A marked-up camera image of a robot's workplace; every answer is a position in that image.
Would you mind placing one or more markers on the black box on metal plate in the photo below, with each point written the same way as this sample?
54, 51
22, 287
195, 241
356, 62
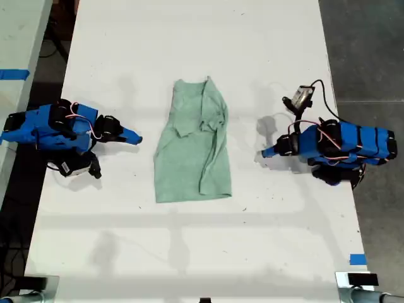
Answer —
34, 283

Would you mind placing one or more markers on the black box on white plate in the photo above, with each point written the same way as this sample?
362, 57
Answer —
362, 279

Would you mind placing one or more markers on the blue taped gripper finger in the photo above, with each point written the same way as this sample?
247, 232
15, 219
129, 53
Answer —
132, 134
270, 151

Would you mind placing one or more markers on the white side table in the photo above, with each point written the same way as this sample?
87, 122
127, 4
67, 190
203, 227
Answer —
19, 63

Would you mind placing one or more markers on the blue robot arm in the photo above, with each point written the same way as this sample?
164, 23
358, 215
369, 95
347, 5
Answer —
41, 127
347, 142

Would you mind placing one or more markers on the short blue tape strip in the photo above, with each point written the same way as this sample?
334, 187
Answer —
358, 259

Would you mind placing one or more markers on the black camera stalk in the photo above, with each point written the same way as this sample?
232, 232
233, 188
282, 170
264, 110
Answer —
296, 115
95, 165

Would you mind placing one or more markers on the long blue tape strip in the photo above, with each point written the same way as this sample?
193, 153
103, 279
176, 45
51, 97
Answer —
14, 74

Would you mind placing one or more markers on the pale green T-shirt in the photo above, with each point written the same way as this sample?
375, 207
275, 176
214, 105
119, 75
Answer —
186, 164

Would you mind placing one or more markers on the grey metal pipe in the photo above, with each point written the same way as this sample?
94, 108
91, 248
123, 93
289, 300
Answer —
369, 296

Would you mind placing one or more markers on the black rooted gripper finger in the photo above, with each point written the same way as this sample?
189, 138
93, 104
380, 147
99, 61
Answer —
116, 139

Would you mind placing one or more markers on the grey camera box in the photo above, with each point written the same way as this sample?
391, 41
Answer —
303, 95

